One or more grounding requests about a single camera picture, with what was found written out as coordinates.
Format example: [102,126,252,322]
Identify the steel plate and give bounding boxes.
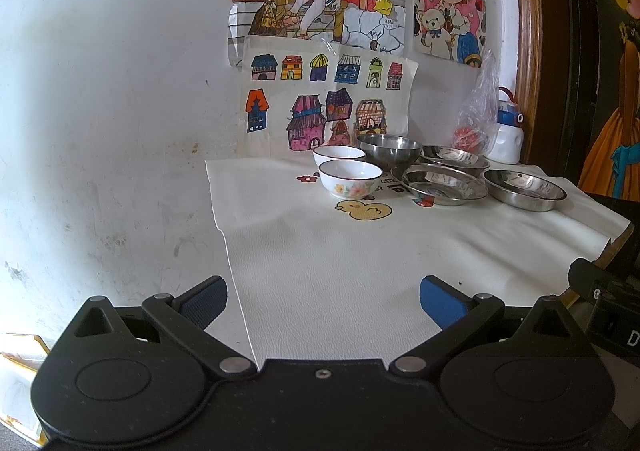
[483,169,567,212]
[399,164,489,206]
[420,145,490,177]

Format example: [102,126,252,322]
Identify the deep steel bowl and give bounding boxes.
[357,133,422,171]

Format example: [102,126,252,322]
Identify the white floral bowl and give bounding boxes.
[318,159,383,200]

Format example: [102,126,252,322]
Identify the white red-rimmed bowl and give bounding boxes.
[312,145,366,167]

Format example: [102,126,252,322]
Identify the white printed table mat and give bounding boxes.
[206,158,628,361]

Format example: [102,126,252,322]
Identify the orange dress painting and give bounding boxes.
[579,0,639,202]

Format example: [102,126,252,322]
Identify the white bottle blue cap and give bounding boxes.
[487,87,524,165]

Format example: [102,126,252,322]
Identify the clear plastic bag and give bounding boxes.
[452,50,499,155]

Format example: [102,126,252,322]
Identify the houses drawing paper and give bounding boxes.
[236,36,419,159]

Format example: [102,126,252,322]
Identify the wooden door frame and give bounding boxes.
[515,0,570,174]

